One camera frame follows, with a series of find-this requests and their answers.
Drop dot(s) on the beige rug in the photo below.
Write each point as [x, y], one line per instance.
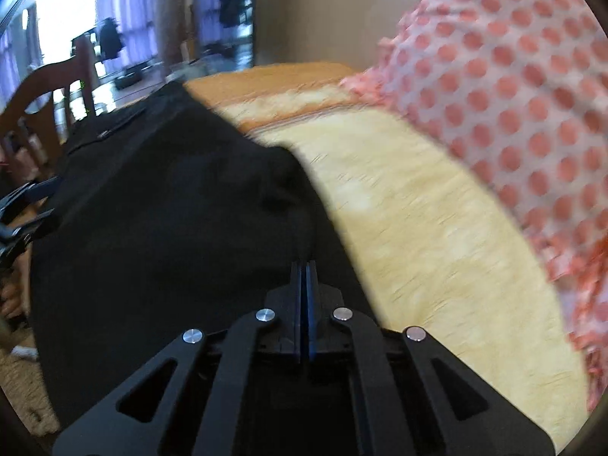
[23, 384]

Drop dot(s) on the yellow blanket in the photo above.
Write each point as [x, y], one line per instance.
[427, 270]

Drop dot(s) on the brown wooden chair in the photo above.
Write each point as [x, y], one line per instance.
[45, 80]

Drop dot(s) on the black pants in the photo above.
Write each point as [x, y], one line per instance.
[166, 199]

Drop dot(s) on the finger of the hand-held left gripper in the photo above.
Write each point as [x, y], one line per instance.
[28, 232]
[33, 192]

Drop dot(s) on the pink dotted white cloth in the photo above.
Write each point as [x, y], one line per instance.
[498, 80]

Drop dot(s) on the purple window curtain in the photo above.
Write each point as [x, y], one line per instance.
[135, 4]

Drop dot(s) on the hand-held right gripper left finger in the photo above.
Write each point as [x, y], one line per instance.
[297, 304]

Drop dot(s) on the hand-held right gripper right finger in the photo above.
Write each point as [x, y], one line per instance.
[311, 304]

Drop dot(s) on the dark hanging garment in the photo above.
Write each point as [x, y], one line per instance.
[233, 7]
[110, 38]

